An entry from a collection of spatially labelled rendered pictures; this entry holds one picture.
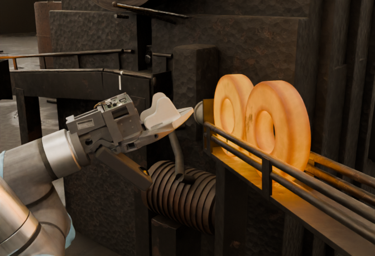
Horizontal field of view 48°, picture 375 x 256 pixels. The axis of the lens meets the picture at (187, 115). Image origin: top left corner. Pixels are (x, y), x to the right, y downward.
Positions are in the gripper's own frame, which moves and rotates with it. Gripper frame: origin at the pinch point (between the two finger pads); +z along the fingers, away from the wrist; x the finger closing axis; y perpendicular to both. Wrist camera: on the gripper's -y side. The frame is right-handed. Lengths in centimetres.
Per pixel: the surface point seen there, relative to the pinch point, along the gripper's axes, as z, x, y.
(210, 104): 6.7, 7.9, -2.5
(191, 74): 9.2, 27.1, -0.5
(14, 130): -79, 240, -50
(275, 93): 9.6, -17.8, 4.7
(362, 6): 63, 33, -2
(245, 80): 11.3, -2.7, 3.0
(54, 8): -22, 332, 19
